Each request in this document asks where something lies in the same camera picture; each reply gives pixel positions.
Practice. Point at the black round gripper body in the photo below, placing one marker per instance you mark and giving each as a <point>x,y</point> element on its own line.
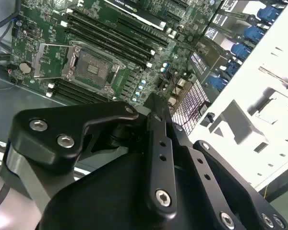
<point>105,203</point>

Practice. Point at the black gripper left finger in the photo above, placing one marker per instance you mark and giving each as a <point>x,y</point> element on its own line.
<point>158,177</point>

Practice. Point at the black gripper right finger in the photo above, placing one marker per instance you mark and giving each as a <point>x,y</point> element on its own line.
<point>203,169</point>

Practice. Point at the metal socket cover frame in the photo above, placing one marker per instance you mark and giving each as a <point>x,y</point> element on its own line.
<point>37,61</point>

